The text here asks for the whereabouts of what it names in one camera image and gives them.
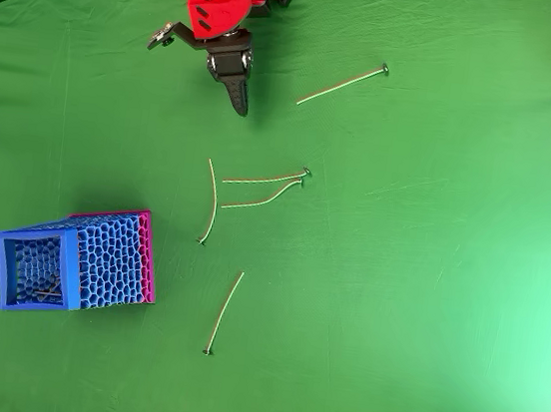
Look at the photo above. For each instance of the curved white stick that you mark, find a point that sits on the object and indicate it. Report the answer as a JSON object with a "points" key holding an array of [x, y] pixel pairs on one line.
{"points": [[201, 241]]}

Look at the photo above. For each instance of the thin stick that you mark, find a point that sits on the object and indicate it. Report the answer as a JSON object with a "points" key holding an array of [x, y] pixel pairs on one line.
{"points": [[300, 182]]}

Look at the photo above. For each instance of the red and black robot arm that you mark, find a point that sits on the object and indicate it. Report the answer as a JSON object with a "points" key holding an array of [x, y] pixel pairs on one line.
{"points": [[214, 7]]}

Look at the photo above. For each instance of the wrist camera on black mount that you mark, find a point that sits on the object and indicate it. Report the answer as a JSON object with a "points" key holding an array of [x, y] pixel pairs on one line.
{"points": [[163, 37]]}

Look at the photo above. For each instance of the blue and magenta mesh basket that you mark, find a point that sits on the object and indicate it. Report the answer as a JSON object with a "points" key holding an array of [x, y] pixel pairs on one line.
{"points": [[107, 266]]}

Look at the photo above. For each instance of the green table cloth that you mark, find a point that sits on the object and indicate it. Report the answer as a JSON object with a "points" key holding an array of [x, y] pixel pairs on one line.
{"points": [[397, 281]]}

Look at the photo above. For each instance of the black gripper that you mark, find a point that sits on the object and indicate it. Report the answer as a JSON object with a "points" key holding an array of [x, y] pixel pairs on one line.
{"points": [[229, 61]]}

